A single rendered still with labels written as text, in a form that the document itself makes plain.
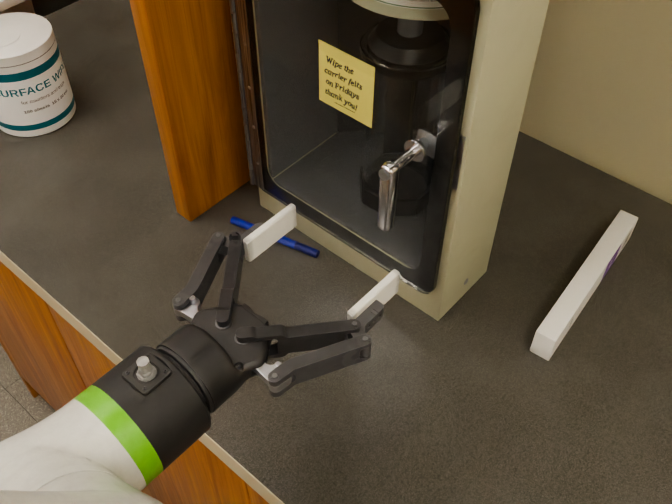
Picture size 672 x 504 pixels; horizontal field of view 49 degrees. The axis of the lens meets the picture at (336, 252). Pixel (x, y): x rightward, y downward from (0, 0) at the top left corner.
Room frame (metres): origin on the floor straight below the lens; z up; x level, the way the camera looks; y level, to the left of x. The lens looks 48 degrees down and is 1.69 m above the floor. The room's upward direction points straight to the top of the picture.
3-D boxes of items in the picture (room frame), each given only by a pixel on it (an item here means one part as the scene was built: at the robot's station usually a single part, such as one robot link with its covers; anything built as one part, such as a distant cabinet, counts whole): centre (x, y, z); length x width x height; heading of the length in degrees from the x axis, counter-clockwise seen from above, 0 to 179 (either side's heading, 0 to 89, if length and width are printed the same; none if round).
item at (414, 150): (0.56, -0.06, 1.17); 0.05 x 0.03 x 0.10; 138
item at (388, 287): (0.43, -0.04, 1.14); 0.07 x 0.01 x 0.03; 139
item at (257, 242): (0.52, 0.07, 1.15); 0.07 x 0.01 x 0.03; 139
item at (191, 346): (0.37, 0.10, 1.15); 0.09 x 0.08 x 0.07; 139
